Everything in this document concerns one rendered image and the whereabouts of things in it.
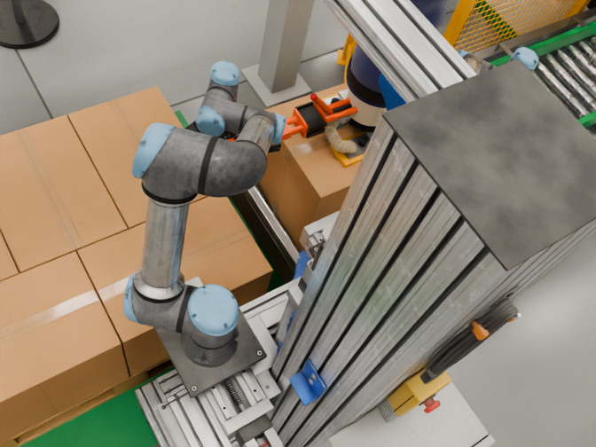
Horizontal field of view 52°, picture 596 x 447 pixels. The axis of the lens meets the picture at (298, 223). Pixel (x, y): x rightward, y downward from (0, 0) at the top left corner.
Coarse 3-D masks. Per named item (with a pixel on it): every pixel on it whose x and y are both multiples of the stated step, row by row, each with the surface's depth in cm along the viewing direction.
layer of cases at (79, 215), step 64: (64, 128) 246; (128, 128) 251; (0, 192) 227; (64, 192) 231; (128, 192) 236; (0, 256) 214; (64, 256) 218; (128, 256) 222; (192, 256) 227; (256, 256) 231; (0, 320) 203; (64, 320) 207; (128, 320) 210; (0, 384) 193; (64, 384) 208
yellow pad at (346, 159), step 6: (348, 138) 212; (354, 138) 212; (360, 138) 210; (366, 138) 210; (360, 144) 210; (366, 144) 212; (360, 150) 210; (336, 156) 209; (342, 156) 208; (348, 156) 208; (354, 156) 208; (360, 156) 209; (342, 162) 207; (348, 162) 207; (354, 162) 208
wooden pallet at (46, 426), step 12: (168, 360) 258; (144, 372) 244; (156, 372) 255; (120, 384) 240; (132, 384) 248; (96, 396) 236; (108, 396) 247; (72, 408) 232; (84, 408) 243; (48, 420) 228; (60, 420) 239; (24, 432) 224; (36, 432) 236; (0, 444) 221; (12, 444) 228
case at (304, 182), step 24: (288, 144) 209; (312, 144) 211; (288, 168) 213; (312, 168) 206; (336, 168) 207; (264, 192) 243; (288, 192) 222; (312, 192) 204; (336, 192) 203; (288, 216) 230; (312, 216) 211
